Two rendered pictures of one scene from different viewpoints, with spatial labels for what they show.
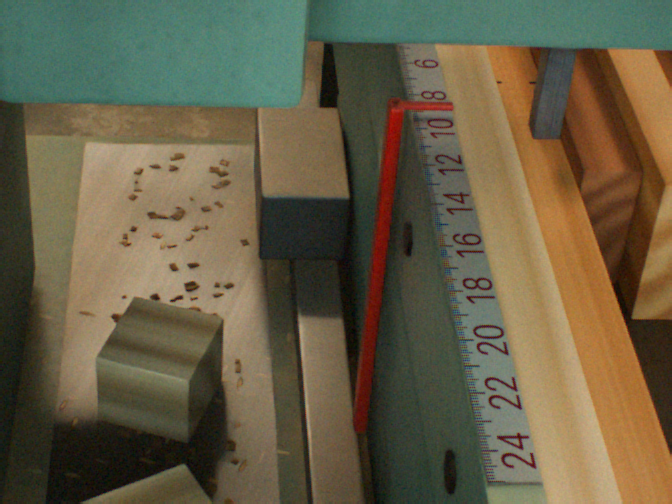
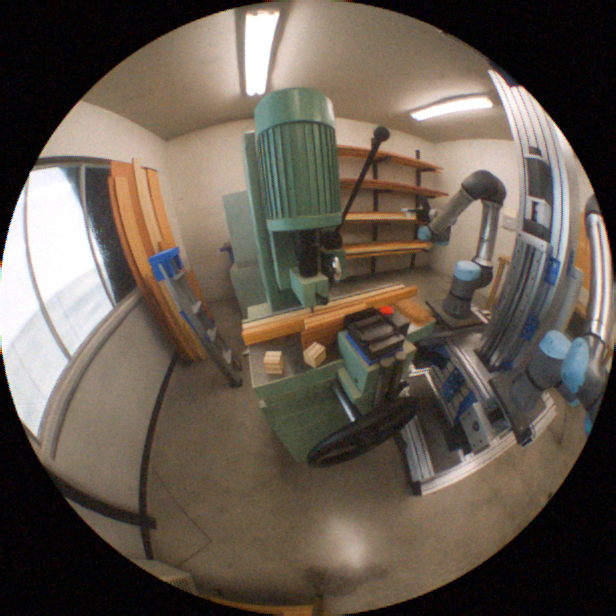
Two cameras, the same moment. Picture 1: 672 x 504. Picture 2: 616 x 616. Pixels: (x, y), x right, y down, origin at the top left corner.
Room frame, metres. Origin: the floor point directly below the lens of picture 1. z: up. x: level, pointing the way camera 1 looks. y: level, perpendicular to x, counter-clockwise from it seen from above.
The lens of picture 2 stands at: (0.32, -0.50, 1.24)
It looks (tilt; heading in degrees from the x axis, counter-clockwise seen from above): 32 degrees down; 81
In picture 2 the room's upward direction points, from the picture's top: 6 degrees counter-clockwise
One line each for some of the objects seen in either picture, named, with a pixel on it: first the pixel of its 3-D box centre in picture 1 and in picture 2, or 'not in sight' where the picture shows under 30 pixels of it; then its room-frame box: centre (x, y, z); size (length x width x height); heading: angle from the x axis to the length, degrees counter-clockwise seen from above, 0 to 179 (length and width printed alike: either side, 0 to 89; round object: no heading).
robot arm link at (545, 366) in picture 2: not in sight; (552, 357); (0.97, -0.57, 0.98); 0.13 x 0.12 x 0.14; 103
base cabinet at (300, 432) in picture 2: not in sight; (311, 389); (0.38, 0.05, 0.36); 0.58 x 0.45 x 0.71; 97
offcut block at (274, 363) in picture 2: not in sight; (274, 362); (0.27, -0.21, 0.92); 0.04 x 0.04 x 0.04; 76
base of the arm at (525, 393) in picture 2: not in sight; (530, 384); (0.97, -0.57, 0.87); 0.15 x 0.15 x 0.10
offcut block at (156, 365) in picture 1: (161, 368); not in sight; (0.42, 0.06, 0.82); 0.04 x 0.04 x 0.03; 77
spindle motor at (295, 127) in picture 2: not in sight; (298, 162); (0.40, -0.07, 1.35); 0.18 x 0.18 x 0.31
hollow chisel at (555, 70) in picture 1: (556, 65); not in sight; (0.40, -0.07, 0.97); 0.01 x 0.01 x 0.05; 7
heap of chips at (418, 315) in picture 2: not in sight; (412, 308); (0.75, -0.11, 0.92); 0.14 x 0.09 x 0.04; 97
